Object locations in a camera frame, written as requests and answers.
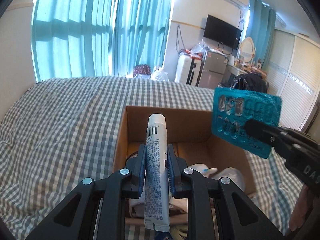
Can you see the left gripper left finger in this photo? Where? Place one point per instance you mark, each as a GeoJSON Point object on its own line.
{"type": "Point", "coordinates": [95, 209]}

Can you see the white plastic bag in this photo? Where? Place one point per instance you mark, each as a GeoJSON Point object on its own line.
{"type": "Point", "coordinates": [159, 74]}

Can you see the white slatted wardrobe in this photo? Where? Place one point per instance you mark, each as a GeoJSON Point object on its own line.
{"type": "Point", "coordinates": [293, 75]}

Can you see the blue white tissue pack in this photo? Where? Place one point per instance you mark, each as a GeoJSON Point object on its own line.
{"type": "Point", "coordinates": [162, 236]}

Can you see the person right hand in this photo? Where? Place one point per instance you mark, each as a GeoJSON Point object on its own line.
{"type": "Point", "coordinates": [305, 201]}

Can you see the white suitcase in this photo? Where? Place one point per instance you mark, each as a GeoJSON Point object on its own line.
{"type": "Point", "coordinates": [187, 71]}

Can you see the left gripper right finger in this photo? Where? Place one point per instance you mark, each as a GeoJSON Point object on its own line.
{"type": "Point", "coordinates": [217, 209]}

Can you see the checkered bed cover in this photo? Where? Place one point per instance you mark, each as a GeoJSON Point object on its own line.
{"type": "Point", "coordinates": [63, 130]}

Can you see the white ointment tube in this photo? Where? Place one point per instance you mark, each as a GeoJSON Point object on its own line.
{"type": "Point", "coordinates": [156, 204]}

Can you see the wooden vanity desk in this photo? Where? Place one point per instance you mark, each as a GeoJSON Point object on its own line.
{"type": "Point", "coordinates": [238, 68]}

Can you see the silver mini fridge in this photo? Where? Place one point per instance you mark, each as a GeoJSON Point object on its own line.
{"type": "Point", "coordinates": [212, 70]}

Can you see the oval white vanity mirror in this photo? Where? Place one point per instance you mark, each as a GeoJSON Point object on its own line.
{"type": "Point", "coordinates": [247, 50]}

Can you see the brown cardboard box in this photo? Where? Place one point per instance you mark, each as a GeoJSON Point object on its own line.
{"type": "Point", "coordinates": [189, 131]}

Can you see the red patterned bag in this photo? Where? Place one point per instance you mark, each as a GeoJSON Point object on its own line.
{"type": "Point", "coordinates": [142, 71]}

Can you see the teal pill blister pack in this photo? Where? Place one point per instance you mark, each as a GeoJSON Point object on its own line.
{"type": "Point", "coordinates": [238, 115]}

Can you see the black clothes on chair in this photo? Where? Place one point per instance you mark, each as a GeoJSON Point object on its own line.
{"type": "Point", "coordinates": [247, 85]}

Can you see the black wall television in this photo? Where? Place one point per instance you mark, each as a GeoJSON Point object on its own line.
{"type": "Point", "coordinates": [222, 32]}

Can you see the teal window curtain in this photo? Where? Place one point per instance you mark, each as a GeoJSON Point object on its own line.
{"type": "Point", "coordinates": [79, 38]}

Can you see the teal side curtain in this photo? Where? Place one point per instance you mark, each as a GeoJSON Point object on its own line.
{"type": "Point", "coordinates": [261, 25]}

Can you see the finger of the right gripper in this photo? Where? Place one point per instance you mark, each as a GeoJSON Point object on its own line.
{"type": "Point", "coordinates": [290, 144]}

